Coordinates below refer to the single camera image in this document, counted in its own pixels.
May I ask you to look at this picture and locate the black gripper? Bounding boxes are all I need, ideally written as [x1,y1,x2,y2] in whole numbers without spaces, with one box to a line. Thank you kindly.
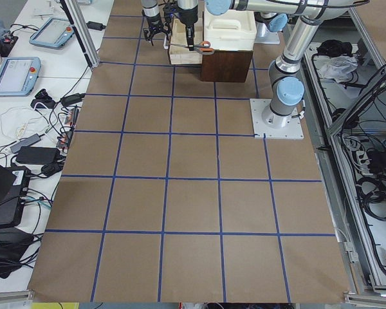
[143,14,172,45]
[179,6,198,50]

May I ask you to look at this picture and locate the wooden drawer with white handle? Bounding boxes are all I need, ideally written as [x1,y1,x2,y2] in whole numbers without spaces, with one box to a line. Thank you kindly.
[163,19,202,65]

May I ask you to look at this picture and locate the orange handled scissors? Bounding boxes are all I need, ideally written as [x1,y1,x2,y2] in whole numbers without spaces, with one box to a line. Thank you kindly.
[171,41,215,55]

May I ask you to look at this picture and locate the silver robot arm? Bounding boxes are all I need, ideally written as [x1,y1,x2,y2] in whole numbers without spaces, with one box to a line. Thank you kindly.
[205,1,368,119]
[141,0,171,45]

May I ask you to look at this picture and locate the dark wooden drawer cabinet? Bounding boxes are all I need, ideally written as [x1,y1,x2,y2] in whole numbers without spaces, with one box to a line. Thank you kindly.
[200,50,253,83]

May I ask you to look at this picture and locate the cream plastic tray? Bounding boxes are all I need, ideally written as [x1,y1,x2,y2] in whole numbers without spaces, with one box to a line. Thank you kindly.
[203,8,257,51]

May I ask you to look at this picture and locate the black power adapter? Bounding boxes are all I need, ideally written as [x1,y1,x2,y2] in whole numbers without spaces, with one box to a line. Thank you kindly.
[86,21,106,31]

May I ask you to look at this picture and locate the upper blue teach pendant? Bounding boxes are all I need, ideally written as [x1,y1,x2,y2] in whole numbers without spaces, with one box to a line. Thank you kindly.
[29,17,74,49]

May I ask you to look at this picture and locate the blue teach pendant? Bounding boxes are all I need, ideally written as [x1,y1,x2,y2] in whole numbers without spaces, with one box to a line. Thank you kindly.
[29,17,74,49]
[0,57,41,97]

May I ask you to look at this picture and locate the lower blue teach pendant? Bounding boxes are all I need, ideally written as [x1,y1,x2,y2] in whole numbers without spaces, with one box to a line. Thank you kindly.
[0,57,41,97]

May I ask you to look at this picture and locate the brown paper table mat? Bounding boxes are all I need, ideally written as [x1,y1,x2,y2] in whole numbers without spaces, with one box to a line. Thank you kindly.
[29,1,351,303]

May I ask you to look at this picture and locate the black laptop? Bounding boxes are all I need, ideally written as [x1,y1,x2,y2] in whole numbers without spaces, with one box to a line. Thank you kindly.
[0,165,30,229]

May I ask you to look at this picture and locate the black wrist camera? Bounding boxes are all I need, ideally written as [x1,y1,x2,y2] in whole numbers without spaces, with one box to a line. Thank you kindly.
[163,1,179,24]

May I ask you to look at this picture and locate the aluminium frame post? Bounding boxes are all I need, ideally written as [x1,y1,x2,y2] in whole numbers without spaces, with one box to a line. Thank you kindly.
[60,0,100,69]

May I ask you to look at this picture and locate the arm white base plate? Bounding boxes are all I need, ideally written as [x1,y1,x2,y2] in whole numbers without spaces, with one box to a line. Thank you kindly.
[250,98,304,140]

